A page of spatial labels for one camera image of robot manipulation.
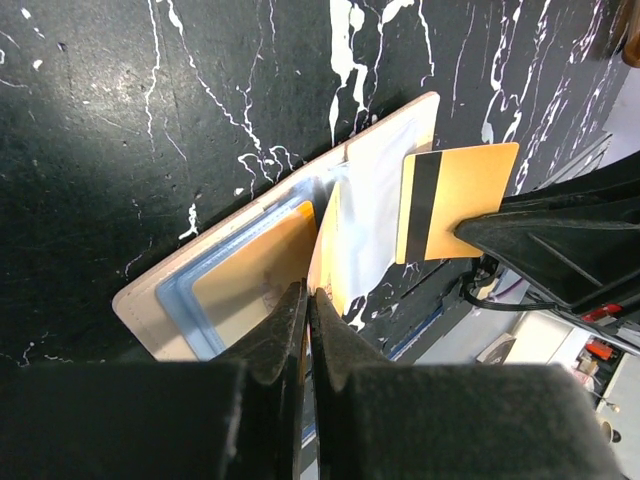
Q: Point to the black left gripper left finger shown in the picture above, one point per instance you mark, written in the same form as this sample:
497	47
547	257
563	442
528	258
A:
237	416

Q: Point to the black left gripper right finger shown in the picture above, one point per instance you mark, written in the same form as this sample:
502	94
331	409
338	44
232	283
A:
377	419

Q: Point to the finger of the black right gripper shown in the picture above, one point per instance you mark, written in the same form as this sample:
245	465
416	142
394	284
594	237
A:
576	241

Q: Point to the orange card magnetic stripe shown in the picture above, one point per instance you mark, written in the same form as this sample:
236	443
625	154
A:
440	189

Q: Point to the beige leather card holder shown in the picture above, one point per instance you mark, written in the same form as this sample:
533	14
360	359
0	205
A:
160	307

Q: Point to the orange VIP card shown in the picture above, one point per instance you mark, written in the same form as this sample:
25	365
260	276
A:
245	288

